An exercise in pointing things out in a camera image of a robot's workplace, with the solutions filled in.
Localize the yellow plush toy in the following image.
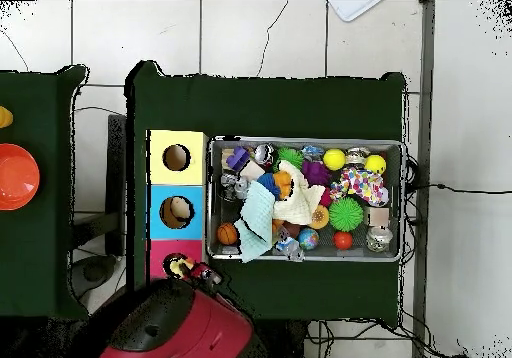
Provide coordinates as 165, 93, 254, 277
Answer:
168, 256, 195, 276

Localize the mint green cloth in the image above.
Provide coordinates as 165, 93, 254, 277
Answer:
233, 181, 276, 264

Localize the orange plastic cup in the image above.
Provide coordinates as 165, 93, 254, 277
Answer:
0, 142, 41, 211

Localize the silver mesh bin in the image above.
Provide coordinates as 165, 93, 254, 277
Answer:
206, 135, 407, 262

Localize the wooden box with three holes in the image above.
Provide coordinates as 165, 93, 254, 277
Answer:
145, 129, 210, 281

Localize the orange basketball toy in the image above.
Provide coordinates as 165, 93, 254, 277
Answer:
216, 222, 240, 246

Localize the wooden cube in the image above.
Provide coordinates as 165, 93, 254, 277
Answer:
239, 159, 266, 181

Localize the cream knitted cloth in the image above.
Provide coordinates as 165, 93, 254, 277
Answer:
272, 160, 326, 226

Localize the hamburger squishy toy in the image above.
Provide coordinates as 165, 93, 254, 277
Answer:
308, 204, 330, 230

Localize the red ball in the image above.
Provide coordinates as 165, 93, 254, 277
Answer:
332, 230, 354, 251

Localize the green spiky ball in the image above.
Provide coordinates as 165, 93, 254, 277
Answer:
328, 196, 364, 232
275, 146, 305, 172

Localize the purple rubber toy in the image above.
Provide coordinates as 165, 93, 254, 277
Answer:
300, 159, 333, 185

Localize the dark green table cloth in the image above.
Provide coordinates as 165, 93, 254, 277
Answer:
124, 59, 407, 327

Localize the yellow ball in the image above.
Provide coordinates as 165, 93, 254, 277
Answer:
364, 153, 388, 175
322, 147, 347, 171

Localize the polka dot cloth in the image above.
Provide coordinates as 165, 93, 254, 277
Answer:
329, 166, 390, 208

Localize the green covered side table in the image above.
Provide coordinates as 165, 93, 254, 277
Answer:
0, 64, 91, 321

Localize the white tray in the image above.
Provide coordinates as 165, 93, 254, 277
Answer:
327, 0, 383, 23

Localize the black cable with connector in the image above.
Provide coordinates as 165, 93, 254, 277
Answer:
407, 182, 512, 195

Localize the grey metal rail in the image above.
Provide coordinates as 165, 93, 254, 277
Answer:
411, 0, 436, 358

